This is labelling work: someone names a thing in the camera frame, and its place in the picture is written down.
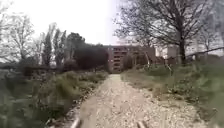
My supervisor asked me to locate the brown multi-storey building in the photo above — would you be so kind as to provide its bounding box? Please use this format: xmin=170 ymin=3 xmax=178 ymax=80
xmin=105 ymin=44 xmax=158 ymax=74

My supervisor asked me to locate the pale gravel dirt path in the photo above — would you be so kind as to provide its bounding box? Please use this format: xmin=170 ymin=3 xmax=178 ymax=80
xmin=53 ymin=73 xmax=208 ymax=128

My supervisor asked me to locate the pale building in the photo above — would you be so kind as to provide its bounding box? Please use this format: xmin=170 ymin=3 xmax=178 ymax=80
xmin=154 ymin=44 xmax=183 ymax=61

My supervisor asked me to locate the row of bare trees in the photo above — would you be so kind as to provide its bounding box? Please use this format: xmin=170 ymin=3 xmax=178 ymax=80
xmin=0 ymin=3 xmax=109 ymax=72

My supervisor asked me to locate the robot's own part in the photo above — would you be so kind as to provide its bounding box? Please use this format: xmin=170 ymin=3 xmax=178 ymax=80
xmin=70 ymin=117 xmax=83 ymax=128
xmin=136 ymin=120 xmax=148 ymax=128

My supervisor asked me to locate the grassy weedy verge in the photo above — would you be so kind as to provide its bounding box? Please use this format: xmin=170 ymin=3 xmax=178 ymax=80
xmin=120 ymin=54 xmax=224 ymax=128
xmin=0 ymin=68 xmax=110 ymax=128

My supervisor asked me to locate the large bare tree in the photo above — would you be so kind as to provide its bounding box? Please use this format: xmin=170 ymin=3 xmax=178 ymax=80
xmin=113 ymin=0 xmax=224 ymax=66

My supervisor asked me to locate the wooden rail fence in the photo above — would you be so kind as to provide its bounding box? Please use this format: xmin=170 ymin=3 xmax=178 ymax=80
xmin=184 ymin=46 xmax=224 ymax=63

